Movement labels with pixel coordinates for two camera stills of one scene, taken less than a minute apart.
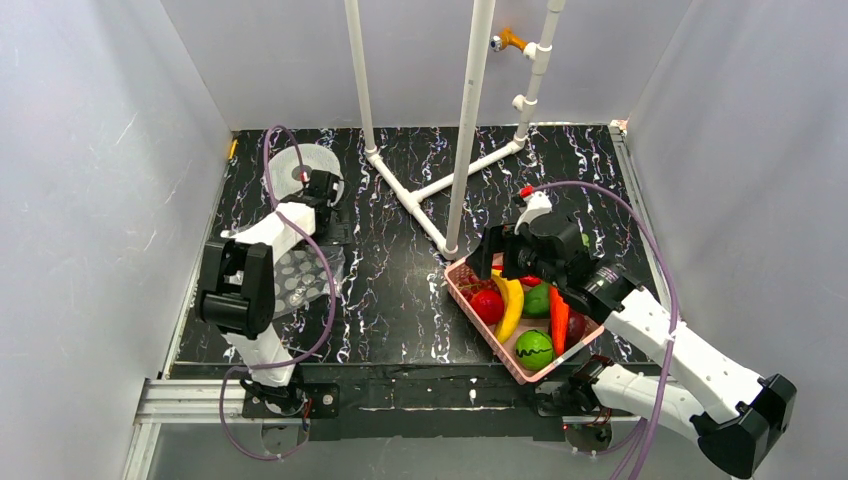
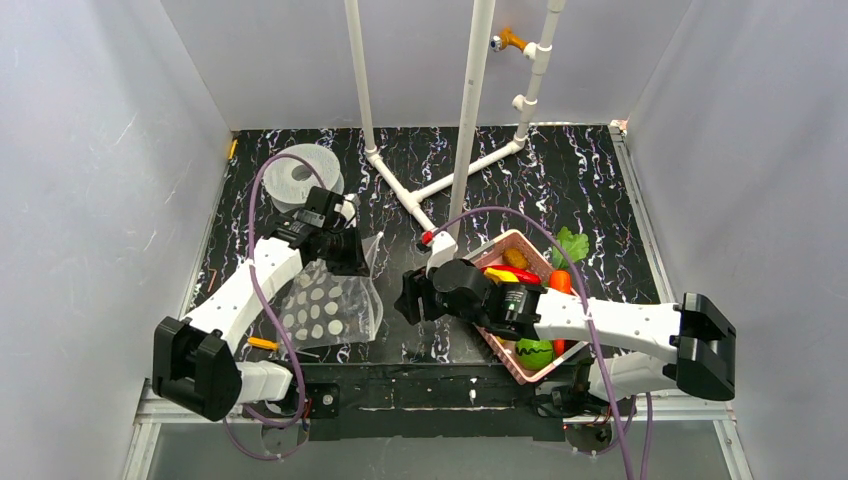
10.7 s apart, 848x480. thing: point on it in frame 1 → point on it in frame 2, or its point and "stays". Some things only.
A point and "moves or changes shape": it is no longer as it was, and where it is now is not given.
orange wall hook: [506, 37] stays
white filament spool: [286, 174] stays
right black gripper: [501, 253] → [416, 297]
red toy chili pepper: [530, 280] stays
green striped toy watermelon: [534, 350] stays
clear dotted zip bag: [300, 276] moves or changes shape
